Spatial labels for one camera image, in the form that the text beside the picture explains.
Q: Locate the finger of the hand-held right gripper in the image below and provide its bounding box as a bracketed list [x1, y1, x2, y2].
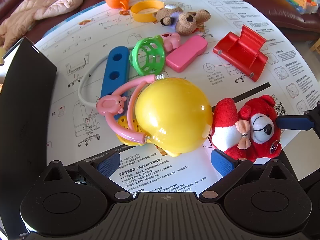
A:
[276, 101, 320, 138]

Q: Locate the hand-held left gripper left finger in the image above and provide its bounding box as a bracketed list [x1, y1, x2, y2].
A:
[45, 151, 135, 202]

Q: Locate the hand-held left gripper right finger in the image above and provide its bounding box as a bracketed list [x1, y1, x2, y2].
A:
[199, 149, 299, 200]

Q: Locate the red plush toy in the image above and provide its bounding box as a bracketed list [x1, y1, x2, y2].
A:
[209, 94, 282, 163]

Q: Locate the yellow and white toy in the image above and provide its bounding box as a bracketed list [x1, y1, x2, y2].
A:
[117, 115, 184, 158]

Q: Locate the pink bear toy white tube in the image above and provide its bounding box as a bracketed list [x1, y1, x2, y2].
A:
[77, 54, 165, 145]

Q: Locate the yellow plastic dome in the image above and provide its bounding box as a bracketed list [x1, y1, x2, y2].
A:
[134, 77, 213, 154]

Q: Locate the black cardboard box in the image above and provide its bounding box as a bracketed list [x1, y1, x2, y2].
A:
[0, 36, 58, 240]

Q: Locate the green lattice half ball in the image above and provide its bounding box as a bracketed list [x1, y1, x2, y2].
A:
[129, 37, 166, 77]

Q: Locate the small pink pig toy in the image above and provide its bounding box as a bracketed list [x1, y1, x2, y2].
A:
[157, 32, 181, 53]

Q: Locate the large printed instruction sheet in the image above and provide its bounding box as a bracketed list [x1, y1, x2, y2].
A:
[34, 0, 320, 193]

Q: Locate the blue bar with holes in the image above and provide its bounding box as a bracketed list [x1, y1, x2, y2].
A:
[101, 46, 130, 117]

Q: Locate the red plastic stand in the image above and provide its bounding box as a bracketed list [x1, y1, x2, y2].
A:
[212, 25, 268, 82]

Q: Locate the pink plastic case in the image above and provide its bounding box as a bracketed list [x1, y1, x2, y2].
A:
[165, 35, 208, 73]

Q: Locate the brown teddy bear purple shirt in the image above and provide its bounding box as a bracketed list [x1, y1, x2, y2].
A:
[153, 4, 211, 36]

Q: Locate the pink padded jacket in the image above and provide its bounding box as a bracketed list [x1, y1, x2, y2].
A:
[0, 0, 87, 53]

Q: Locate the yellow plastic ring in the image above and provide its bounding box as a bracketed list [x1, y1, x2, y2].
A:
[130, 0, 165, 23]

